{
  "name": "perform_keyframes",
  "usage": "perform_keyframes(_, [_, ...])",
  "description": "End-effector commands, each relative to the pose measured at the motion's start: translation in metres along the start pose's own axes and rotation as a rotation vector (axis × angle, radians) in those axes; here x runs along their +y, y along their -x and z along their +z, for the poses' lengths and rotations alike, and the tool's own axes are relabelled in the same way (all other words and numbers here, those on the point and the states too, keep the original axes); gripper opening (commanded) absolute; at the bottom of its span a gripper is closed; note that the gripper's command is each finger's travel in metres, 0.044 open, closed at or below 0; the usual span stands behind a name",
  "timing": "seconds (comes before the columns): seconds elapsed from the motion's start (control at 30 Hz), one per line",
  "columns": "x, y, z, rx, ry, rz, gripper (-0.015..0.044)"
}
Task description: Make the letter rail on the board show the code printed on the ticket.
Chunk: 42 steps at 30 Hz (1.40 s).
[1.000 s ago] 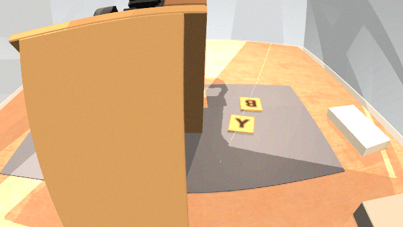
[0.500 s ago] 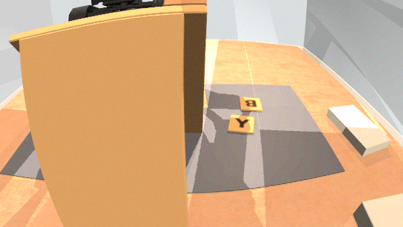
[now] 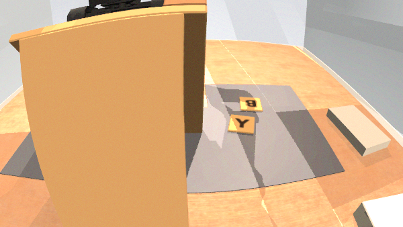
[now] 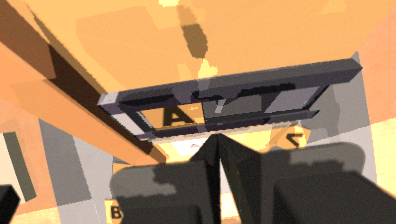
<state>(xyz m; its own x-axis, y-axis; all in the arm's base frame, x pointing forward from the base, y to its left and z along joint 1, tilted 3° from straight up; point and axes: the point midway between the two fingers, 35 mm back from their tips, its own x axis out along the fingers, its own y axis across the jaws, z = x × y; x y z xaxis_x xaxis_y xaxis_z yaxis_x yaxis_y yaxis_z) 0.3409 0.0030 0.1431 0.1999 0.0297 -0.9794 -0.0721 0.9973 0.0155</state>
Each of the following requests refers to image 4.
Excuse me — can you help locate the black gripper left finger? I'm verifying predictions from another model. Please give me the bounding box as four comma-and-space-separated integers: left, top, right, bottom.
111, 134, 222, 224

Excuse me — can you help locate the white paper ticket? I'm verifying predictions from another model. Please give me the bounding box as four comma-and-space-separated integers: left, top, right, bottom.
171, 138, 208, 156

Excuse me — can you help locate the yellow tile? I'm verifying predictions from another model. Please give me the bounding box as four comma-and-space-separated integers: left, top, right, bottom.
105, 200, 123, 224
276, 126, 311, 149

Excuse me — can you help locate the orange board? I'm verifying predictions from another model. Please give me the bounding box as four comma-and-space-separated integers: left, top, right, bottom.
0, 0, 396, 166

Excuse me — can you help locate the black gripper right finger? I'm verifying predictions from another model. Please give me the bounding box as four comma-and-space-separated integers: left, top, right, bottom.
216, 133, 366, 224

